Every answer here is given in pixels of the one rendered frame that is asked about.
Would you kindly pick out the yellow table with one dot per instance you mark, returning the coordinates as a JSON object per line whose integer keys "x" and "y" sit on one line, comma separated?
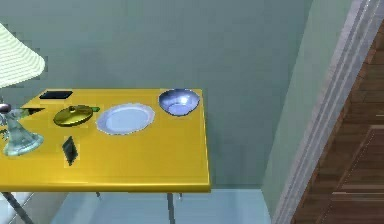
{"x": 150, "y": 160}

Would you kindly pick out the dark green small card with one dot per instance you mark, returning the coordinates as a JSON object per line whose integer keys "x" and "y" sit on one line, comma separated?
{"x": 70, "y": 151}

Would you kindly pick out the blue metal bowl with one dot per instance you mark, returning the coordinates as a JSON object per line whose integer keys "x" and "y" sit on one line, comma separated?
{"x": 179, "y": 101}

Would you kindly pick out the olive green round lid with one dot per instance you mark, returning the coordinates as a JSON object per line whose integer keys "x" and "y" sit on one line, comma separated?
{"x": 73, "y": 115}

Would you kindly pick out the white table lamp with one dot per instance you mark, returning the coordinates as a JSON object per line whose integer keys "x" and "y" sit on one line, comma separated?
{"x": 18, "y": 60}

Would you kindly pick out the white plate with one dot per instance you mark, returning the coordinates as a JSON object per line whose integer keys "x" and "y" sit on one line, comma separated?
{"x": 125, "y": 119}

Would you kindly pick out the brown wooden door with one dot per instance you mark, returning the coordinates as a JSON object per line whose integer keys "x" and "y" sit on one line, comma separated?
{"x": 353, "y": 140}

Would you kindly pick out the black flat rectangle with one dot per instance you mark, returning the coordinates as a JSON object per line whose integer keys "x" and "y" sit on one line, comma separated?
{"x": 56, "y": 95}

